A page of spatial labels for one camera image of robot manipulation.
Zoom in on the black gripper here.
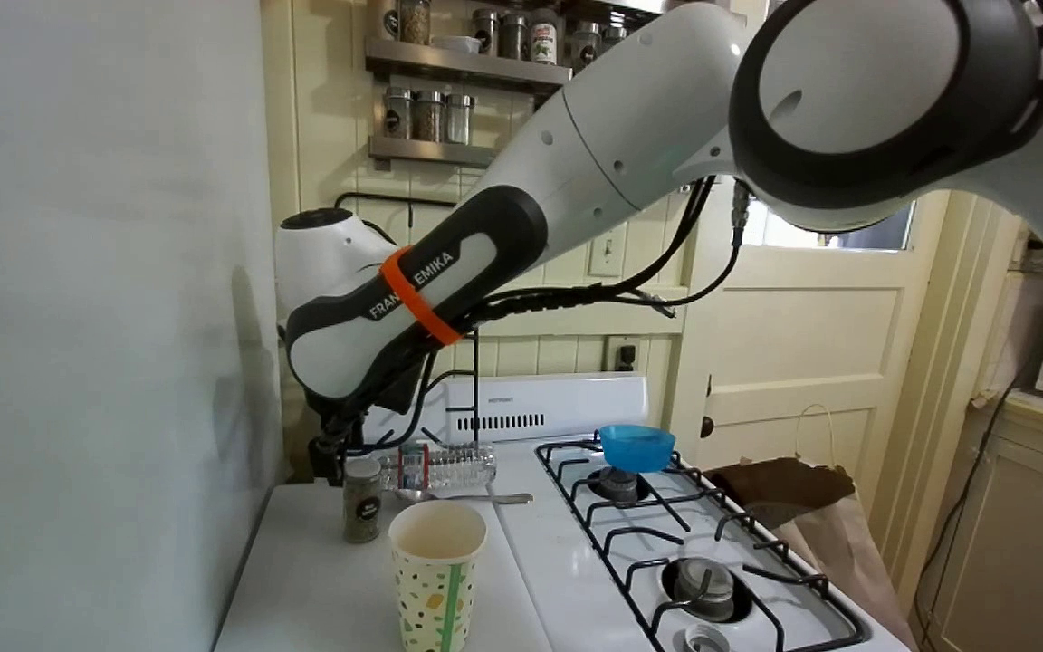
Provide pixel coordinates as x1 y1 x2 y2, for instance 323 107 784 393
305 404 369 489

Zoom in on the clear plastic water bottle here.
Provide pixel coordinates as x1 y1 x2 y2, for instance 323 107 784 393
382 441 499 501

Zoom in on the dotted paper coffee cup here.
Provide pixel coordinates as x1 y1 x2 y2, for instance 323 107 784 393
383 501 488 652

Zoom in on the metal cup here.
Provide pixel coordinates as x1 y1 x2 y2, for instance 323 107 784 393
382 0 435 49

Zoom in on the small spice shaker jar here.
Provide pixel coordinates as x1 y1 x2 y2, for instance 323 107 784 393
341 459 387 546

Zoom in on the loose black stove grate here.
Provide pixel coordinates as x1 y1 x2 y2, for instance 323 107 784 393
323 189 486 486

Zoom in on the metal spoon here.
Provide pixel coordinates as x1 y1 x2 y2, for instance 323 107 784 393
394 486 537 507

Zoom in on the white gas stove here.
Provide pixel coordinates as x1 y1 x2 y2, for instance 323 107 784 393
209 370 913 652

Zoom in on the black burner grate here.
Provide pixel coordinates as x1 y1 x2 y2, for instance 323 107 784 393
533 434 878 652

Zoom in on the white refrigerator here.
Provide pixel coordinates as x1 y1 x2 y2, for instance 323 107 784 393
0 0 285 652

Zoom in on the blue plastic bowl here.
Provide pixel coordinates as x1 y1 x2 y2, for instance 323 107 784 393
596 419 680 475

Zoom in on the metal spice rack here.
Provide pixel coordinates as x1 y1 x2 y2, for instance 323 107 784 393
362 34 576 174

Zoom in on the glass spice jar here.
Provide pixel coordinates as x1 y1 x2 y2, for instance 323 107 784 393
382 88 413 143
444 92 480 149
568 14 608 74
524 6 566 64
409 88 447 145
471 6 499 61
497 11 531 61

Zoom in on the brown cloth on stove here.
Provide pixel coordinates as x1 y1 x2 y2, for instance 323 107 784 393
706 454 916 649

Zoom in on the cream door with window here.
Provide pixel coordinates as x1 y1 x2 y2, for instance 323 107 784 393
665 177 1004 546

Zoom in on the cream kitchen cabinet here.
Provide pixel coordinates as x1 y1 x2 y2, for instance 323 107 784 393
916 393 1043 652

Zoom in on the wall power outlet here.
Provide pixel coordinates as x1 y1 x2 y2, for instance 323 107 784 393
607 337 644 378

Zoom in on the cream light switch plate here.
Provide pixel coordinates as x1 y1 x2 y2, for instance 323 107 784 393
588 228 630 282

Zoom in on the black appliance cord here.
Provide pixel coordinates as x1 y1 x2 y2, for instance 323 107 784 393
913 381 1023 637

